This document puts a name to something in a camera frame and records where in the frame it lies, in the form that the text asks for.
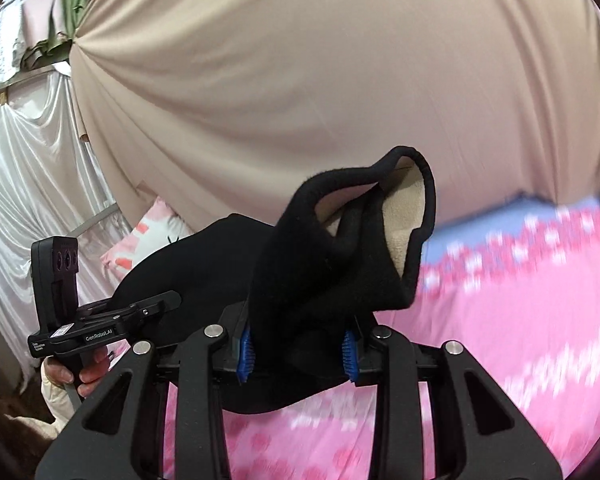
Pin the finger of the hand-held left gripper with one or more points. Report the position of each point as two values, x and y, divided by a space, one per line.
140 305

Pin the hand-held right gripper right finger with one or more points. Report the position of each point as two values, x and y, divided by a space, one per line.
350 357

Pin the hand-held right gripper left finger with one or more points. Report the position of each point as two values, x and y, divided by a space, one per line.
243 357

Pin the black pants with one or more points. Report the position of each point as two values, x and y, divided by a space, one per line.
300 260

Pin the person's left forearm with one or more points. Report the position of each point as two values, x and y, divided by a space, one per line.
55 405

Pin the person's left hand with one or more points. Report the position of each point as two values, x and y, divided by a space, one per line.
95 370

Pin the pink white printed pillow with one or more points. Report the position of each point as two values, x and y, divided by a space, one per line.
140 240

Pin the white satin cloth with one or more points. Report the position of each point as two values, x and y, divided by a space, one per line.
35 185

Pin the pink printed blanket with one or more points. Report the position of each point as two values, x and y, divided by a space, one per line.
505 310

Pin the pale pink cloth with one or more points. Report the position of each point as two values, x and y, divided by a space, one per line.
42 25

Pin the green cloth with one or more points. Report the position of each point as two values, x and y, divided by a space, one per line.
75 15

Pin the beige curtain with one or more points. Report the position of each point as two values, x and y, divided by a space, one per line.
305 60

